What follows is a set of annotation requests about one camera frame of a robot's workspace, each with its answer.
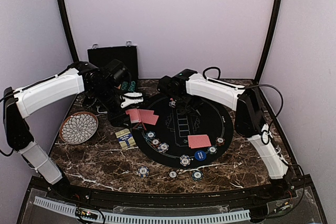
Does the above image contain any white blue chip top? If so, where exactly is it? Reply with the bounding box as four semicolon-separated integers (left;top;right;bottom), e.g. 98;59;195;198
169;99;176;108

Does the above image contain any black poker chip case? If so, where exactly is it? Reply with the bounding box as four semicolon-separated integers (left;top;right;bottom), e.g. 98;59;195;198
81;40;140;114

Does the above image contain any round black poker mat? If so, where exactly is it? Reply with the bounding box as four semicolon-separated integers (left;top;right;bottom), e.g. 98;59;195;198
132;94;234;169

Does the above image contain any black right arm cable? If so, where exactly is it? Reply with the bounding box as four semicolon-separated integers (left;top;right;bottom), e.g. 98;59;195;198
202;67;307;183

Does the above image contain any red triangular all-in button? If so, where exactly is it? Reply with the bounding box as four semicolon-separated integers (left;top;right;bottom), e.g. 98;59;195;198
132;122;146;131

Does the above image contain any blue small blind button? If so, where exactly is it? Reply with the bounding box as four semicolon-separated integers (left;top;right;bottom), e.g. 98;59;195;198
194;151;207;161

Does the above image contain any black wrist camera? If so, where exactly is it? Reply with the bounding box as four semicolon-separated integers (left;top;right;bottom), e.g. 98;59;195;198
103;59;132;87
157;76;180;97

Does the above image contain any orange chip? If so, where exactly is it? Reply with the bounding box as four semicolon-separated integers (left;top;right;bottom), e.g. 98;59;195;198
151;138;161;147

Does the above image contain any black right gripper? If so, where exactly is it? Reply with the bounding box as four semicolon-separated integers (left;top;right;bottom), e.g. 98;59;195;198
172;93;203;116

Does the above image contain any gold blue card box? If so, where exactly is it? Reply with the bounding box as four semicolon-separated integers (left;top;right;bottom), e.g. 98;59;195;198
115;129;136;149

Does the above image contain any red playing card deck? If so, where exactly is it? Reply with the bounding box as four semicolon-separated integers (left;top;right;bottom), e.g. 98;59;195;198
125;109;141;124

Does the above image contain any teal blue chip stack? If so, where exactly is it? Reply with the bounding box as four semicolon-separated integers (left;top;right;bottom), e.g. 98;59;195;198
192;170;204;181

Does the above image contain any brown white chip stack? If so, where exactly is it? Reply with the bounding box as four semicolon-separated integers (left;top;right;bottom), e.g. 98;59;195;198
167;170;178;180

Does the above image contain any black left frame post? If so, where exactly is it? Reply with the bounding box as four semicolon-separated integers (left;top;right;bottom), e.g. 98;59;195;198
57;0;80;62

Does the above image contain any teal chip row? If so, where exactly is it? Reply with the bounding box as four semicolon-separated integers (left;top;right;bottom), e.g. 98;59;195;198
121;81;130;91
128;81;137;92

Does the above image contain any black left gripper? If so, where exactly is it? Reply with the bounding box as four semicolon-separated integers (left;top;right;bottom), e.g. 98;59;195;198
91;83;132;128

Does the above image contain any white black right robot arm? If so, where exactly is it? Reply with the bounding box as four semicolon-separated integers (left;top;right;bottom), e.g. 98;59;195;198
166;69;291;200

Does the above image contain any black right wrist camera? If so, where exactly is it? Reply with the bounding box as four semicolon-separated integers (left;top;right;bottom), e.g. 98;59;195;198
157;76;180;97

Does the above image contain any blue white chip stack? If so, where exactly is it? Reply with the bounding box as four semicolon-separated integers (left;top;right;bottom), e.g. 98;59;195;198
138;166;149;178

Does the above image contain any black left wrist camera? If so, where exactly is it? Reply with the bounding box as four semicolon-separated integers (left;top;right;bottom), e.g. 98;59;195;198
103;59;132;87

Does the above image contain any red chip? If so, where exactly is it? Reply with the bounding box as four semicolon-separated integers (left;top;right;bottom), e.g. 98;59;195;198
216;137;225;146

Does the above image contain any floral ceramic plate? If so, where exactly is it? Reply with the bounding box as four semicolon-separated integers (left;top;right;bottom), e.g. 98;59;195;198
59;112;99;145

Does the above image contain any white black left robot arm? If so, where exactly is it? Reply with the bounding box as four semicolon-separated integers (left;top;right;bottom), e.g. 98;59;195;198
1;60;143;201

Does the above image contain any teal chip row right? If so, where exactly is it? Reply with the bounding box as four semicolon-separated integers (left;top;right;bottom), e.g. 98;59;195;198
128;81;137;92

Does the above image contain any white cable duct strip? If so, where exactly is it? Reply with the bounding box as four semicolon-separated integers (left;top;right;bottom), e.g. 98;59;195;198
34;196;250;223

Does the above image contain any teal chip row left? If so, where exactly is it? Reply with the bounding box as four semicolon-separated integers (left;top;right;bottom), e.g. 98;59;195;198
121;81;130;91

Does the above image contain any white blue chip bottom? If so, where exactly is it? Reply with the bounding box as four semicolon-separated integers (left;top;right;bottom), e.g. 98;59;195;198
180;155;191;167

